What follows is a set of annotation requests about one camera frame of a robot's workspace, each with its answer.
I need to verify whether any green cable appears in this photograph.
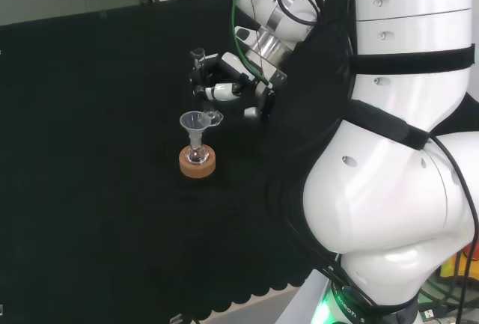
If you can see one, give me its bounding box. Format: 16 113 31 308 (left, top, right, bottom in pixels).
230 0 272 86

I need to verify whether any black bench cloth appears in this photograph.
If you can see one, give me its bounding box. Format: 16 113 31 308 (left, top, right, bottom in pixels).
0 0 360 320

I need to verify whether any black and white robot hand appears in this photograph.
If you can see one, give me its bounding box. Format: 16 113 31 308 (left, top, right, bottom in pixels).
188 49 289 123

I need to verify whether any yellow stop button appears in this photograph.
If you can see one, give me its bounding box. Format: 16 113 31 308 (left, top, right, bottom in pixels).
439 240 479 281

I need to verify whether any clear glass graduated cylinder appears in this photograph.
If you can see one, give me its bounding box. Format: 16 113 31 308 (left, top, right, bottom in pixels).
189 48 225 128

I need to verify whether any cork ring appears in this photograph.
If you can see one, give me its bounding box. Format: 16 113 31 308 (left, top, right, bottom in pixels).
178 145 219 180

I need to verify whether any clear plastic funnel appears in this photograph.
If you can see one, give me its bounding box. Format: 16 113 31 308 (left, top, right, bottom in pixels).
179 111 211 146

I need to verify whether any round-bottom glass flask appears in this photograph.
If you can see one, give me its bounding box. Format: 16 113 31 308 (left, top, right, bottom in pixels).
186 139 210 165

